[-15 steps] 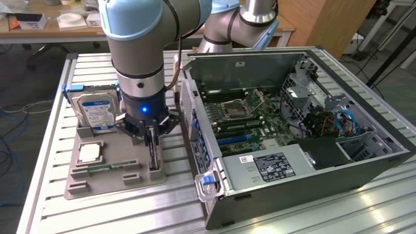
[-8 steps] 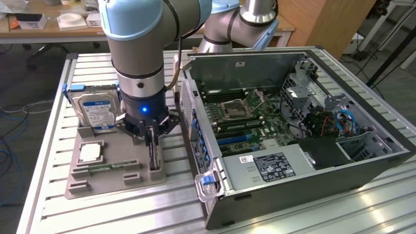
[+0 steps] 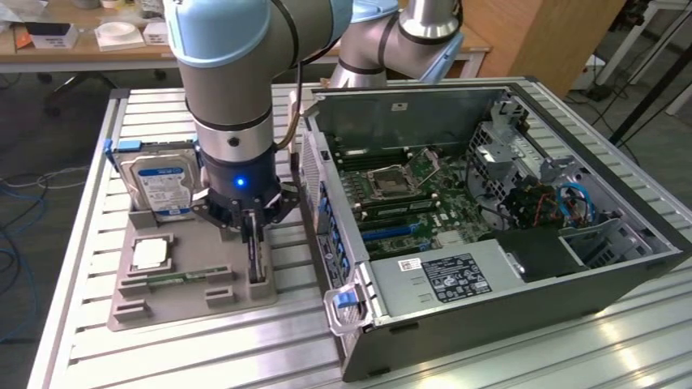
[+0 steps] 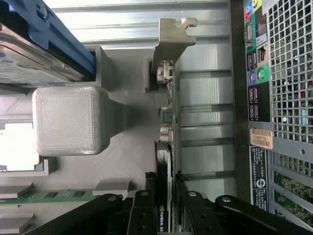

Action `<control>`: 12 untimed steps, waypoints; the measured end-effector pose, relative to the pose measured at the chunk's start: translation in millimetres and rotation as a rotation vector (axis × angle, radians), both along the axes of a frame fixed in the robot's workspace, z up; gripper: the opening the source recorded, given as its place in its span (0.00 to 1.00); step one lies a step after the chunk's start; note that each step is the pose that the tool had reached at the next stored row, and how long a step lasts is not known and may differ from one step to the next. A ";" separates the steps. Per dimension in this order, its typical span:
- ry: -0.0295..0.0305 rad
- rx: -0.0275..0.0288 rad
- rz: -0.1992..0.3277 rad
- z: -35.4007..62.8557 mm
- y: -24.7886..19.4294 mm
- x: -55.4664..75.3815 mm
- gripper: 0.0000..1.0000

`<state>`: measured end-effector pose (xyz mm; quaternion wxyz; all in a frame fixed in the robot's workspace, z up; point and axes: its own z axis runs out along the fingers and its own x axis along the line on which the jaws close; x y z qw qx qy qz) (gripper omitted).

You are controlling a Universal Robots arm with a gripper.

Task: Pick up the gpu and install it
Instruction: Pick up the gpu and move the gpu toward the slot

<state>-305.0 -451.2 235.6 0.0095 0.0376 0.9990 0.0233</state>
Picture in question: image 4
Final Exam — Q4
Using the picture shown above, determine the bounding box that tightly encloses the orange service tag label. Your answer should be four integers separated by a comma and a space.
249, 127, 274, 149

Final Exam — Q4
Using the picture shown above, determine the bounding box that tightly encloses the hard drive with blue caddy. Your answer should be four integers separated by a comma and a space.
0, 0, 96, 82

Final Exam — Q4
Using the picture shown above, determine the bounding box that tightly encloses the black case sticker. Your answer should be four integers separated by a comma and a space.
248, 145, 269, 212

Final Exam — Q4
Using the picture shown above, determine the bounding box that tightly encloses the CPU silver lid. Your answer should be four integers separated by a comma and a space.
0, 122, 42, 172

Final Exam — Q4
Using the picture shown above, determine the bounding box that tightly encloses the open black PC case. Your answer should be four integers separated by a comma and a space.
228, 0, 313, 235

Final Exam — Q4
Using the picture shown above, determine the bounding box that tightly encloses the hard disk blue label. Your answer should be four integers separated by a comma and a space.
0, 21, 75, 87

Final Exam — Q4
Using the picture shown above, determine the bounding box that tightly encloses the green RAM stick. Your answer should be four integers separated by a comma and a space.
0, 189, 124, 204

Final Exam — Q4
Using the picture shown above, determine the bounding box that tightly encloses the grey printed parts rack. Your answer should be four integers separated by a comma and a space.
0, 45, 181, 235

